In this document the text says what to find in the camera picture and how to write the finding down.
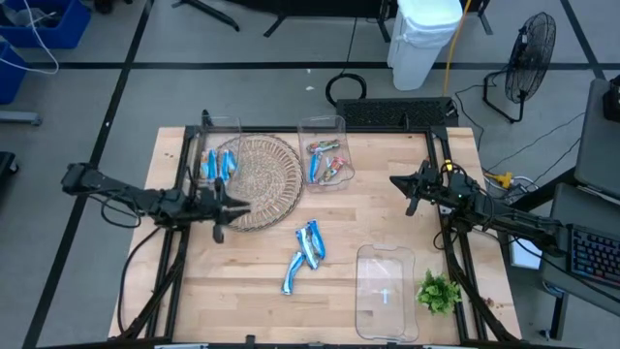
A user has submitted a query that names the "gray metal base bar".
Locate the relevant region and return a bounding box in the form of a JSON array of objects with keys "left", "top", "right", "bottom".
[{"left": 0, "top": 110, "right": 44, "bottom": 128}]

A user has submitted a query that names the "black floor cable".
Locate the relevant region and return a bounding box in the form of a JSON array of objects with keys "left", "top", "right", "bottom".
[{"left": 487, "top": 111, "right": 588, "bottom": 172}]

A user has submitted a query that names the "black backlit keyboard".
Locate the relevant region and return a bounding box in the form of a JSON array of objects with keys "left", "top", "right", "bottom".
[{"left": 565, "top": 222, "right": 620, "bottom": 291}]

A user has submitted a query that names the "small green potted plant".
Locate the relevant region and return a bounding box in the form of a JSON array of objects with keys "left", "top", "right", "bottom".
[{"left": 416, "top": 269, "right": 463, "bottom": 317}]

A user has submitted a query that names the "black partition panel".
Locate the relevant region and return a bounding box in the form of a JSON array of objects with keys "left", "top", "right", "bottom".
[{"left": 170, "top": 0, "right": 496, "bottom": 44}]

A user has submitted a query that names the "black perforated computer case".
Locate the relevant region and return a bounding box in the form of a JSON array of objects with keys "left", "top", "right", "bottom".
[{"left": 334, "top": 96, "right": 460, "bottom": 130}]

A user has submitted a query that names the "black floor fan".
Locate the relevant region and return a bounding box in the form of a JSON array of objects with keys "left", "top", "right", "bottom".
[{"left": 481, "top": 11, "right": 559, "bottom": 125}]

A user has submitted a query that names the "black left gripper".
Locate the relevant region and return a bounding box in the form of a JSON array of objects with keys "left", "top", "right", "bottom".
[{"left": 192, "top": 177, "right": 252, "bottom": 243}]

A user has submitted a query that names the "round woven straw placemat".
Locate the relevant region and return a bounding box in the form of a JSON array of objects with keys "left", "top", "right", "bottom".
[{"left": 199, "top": 134, "right": 305, "bottom": 233}]

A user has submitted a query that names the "gray desk top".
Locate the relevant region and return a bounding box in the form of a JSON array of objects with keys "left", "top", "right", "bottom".
[
  {"left": 573, "top": 77, "right": 620, "bottom": 201},
  {"left": 539, "top": 181, "right": 620, "bottom": 319}
]

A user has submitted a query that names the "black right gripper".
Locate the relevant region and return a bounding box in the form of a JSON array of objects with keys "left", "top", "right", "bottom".
[{"left": 389, "top": 159, "right": 456, "bottom": 217}]

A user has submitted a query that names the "blue plastic crate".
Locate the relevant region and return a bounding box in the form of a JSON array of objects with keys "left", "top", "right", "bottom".
[
  {"left": 0, "top": 0, "right": 93, "bottom": 50},
  {"left": 0, "top": 40, "right": 29, "bottom": 106}
]

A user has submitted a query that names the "black stand foot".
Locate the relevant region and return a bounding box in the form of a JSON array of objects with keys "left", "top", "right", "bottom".
[{"left": 0, "top": 150, "right": 20, "bottom": 189}]

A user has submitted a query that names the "yellow extension cable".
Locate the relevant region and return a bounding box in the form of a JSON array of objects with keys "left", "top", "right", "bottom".
[{"left": 441, "top": 0, "right": 475, "bottom": 98}]

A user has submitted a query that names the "coiled black cable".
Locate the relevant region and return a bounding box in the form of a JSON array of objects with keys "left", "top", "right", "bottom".
[{"left": 324, "top": 71, "right": 369, "bottom": 109}]

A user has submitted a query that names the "red green granola bar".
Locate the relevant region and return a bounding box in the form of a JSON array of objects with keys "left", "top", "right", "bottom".
[
  {"left": 317, "top": 155, "right": 350, "bottom": 187},
  {"left": 305, "top": 139, "right": 342, "bottom": 155}
]

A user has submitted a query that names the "black aluminium table frame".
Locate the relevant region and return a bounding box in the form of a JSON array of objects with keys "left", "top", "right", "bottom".
[{"left": 110, "top": 109, "right": 523, "bottom": 349}]

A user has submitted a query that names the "black desk device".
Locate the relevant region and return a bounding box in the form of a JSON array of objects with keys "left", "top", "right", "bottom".
[{"left": 602, "top": 74, "right": 620, "bottom": 124}]

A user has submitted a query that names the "black desk leg bar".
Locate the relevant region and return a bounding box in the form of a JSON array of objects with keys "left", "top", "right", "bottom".
[{"left": 503, "top": 167, "right": 582, "bottom": 225}]

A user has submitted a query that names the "yellow power plug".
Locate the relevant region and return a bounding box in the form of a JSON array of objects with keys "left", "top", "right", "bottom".
[{"left": 489, "top": 171, "right": 515, "bottom": 192}]

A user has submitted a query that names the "white cable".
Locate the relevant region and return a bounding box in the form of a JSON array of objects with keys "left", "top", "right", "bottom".
[{"left": 0, "top": 0, "right": 61, "bottom": 77}]

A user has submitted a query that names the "white printed paper sheet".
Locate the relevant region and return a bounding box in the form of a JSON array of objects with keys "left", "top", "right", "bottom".
[{"left": 507, "top": 237, "right": 544, "bottom": 271}]

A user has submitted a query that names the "clear plastic bin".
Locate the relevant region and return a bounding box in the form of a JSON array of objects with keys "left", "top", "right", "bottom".
[
  {"left": 355, "top": 243, "right": 420, "bottom": 344},
  {"left": 296, "top": 114, "right": 357, "bottom": 194},
  {"left": 183, "top": 114, "right": 243, "bottom": 184}
]

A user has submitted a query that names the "white trash bin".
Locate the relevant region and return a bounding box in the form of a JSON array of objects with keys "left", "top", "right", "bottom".
[{"left": 386, "top": 0, "right": 465, "bottom": 93}]

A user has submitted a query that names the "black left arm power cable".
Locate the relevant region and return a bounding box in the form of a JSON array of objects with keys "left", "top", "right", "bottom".
[{"left": 116, "top": 226, "right": 165, "bottom": 336}]

